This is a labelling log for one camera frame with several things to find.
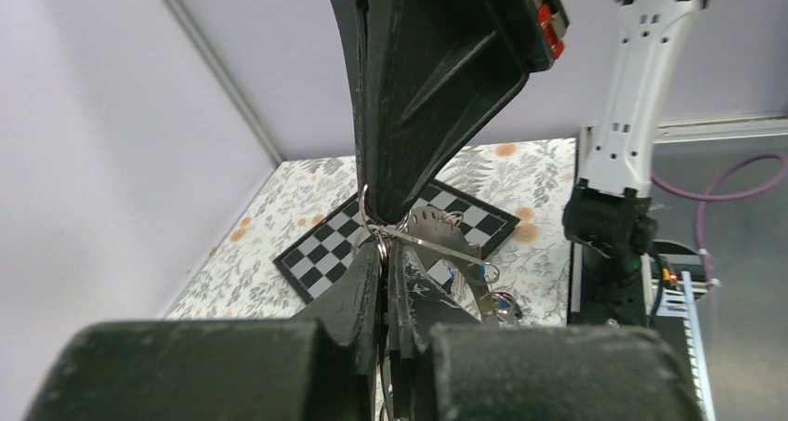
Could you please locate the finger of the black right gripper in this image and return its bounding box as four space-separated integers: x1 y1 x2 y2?
330 0 569 225

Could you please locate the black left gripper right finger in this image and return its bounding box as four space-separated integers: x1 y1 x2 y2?
388 242 704 420

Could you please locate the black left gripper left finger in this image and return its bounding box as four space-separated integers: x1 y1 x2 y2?
27 244 381 420

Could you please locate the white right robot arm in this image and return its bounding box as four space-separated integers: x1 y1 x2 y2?
330 0 709 326

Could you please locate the black white chessboard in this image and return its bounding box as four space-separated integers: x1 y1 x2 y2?
272 178 521 305

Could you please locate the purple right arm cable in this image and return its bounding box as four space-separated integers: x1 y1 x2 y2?
652 151 788 259

